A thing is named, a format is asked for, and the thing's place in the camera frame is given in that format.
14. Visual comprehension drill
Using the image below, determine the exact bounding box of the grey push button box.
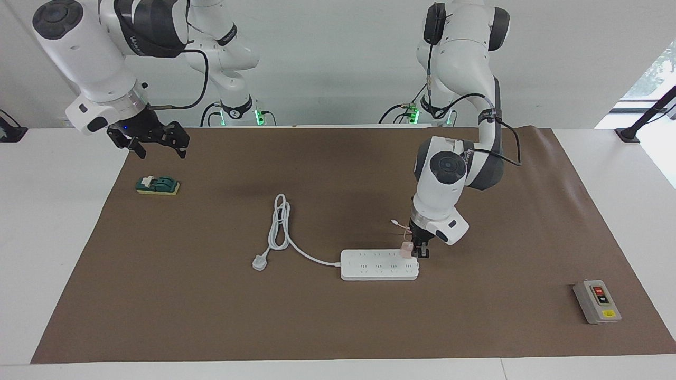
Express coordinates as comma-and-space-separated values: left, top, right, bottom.
572, 279, 622, 325

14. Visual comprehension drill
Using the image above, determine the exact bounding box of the pink charger cable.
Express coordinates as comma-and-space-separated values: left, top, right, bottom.
391, 218, 414, 244

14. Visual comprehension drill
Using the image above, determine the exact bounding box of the white power strip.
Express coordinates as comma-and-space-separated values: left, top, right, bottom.
340, 249, 421, 281

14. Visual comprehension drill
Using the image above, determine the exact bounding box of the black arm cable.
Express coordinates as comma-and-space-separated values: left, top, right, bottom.
148, 49, 210, 111
425, 26, 522, 167

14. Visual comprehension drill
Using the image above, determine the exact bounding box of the brown table mat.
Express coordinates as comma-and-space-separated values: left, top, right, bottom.
31, 127, 676, 364

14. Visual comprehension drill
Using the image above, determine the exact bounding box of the green circuit board fixture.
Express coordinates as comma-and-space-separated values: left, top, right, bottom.
136, 175, 181, 196

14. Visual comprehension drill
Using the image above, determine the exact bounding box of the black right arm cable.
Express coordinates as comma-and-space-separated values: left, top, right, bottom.
148, 49, 210, 111

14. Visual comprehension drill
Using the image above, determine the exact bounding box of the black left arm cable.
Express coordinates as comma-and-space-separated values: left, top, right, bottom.
425, 26, 522, 167

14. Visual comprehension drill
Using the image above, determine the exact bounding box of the white power cord with plug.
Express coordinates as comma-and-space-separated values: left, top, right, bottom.
252, 194, 342, 272

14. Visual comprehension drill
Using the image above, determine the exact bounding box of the window with green foliage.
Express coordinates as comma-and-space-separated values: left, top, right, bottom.
621, 41, 676, 101

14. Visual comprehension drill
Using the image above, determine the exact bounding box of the black clamp mount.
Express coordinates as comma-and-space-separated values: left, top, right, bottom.
0, 109, 28, 143
614, 84, 676, 144

